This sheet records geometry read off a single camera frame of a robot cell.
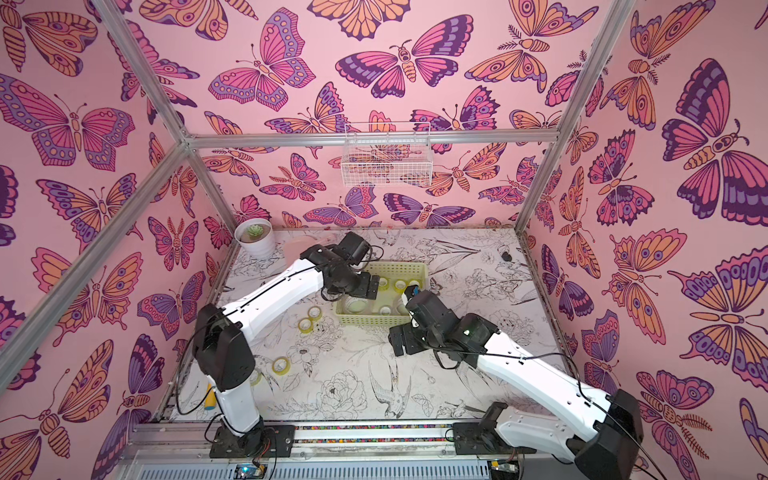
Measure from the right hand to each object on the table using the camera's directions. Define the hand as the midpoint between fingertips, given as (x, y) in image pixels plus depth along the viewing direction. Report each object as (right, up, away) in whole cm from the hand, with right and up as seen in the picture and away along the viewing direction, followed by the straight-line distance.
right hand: (400, 337), depth 74 cm
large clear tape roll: (-14, +4, +25) cm, 29 cm away
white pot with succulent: (-51, +27, +32) cm, 66 cm away
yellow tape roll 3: (-27, +2, +22) cm, 35 cm away
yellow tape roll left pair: (-29, -2, +20) cm, 36 cm away
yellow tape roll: (+1, +10, +28) cm, 30 cm away
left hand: (-9, +11, +11) cm, 18 cm away
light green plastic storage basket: (-3, +3, +23) cm, 23 cm away
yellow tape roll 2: (+5, +11, +29) cm, 31 cm away
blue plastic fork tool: (-50, -18, +5) cm, 54 cm away
